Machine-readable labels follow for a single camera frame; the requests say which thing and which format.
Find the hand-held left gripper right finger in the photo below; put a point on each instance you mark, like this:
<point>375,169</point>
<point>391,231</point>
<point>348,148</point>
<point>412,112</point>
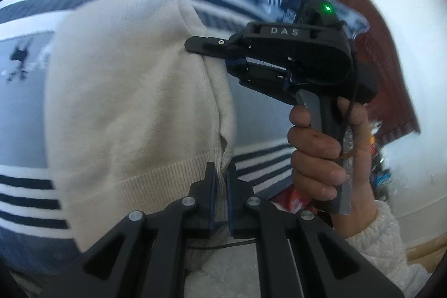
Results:
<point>231,203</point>

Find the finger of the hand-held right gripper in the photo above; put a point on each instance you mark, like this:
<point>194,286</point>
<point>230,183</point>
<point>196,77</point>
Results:
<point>256,79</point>
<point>213,45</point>

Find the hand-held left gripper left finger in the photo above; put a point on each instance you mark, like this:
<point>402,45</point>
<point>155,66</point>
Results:
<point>211,203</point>

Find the cream knit sweater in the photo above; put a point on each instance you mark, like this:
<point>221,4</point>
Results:
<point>122,102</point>

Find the person's right forearm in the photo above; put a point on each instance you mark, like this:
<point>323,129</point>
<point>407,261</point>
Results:
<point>387,256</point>

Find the person's right hand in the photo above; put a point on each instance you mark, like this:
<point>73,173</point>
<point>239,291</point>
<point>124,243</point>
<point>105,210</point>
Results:
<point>314,158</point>

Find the red packet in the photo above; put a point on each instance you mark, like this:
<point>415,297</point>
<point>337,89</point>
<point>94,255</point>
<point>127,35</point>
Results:
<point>291,198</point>

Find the dark wooden headboard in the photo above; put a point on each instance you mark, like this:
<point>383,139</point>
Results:
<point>377,50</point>

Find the person's white fleece clothing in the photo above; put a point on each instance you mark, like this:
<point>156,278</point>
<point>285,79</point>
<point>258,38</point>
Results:
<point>223,270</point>

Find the cluttered bedside items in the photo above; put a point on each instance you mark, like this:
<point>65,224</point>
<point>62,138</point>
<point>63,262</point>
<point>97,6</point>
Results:
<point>380,165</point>

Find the blue white striped duvet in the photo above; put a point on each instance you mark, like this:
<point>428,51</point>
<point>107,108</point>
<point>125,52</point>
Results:
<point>21,130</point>

